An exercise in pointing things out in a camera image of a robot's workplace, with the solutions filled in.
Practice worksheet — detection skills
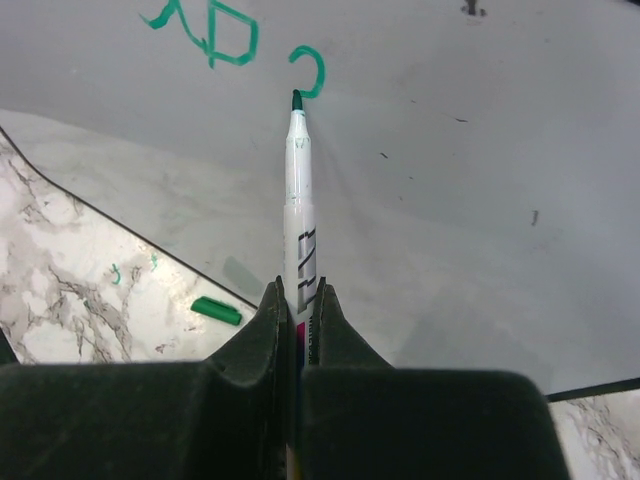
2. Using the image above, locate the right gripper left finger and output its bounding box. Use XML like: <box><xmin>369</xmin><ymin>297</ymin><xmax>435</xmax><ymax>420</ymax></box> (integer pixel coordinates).
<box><xmin>1</xmin><ymin>281</ymin><xmax>288</xmax><ymax>479</ymax></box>

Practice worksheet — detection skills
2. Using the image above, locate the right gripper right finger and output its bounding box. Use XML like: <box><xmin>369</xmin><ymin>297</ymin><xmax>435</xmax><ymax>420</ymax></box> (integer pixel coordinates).
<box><xmin>299</xmin><ymin>282</ymin><xmax>569</xmax><ymax>479</ymax></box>

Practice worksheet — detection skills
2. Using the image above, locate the green marker cap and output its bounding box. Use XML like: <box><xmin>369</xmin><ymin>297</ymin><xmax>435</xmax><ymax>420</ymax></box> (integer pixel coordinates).
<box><xmin>190</xmin><ymin>296</ymin><xmax>242</xmax><ymax>326</ymax></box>

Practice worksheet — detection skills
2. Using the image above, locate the green whiteboard marker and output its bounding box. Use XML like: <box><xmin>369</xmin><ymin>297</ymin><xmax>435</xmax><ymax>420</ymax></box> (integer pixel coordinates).
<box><xmin>283</xmin><ymin>89</ymin><xmax>317</xmax><ymax>479</ymax></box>

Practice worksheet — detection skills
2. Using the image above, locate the black framed whiteboard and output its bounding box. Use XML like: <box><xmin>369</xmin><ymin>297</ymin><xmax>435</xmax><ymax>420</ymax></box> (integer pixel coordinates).
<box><xmin>1</xmin><ymin>1</ymin><xmax>639</xmax><ymax>393</ymax></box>

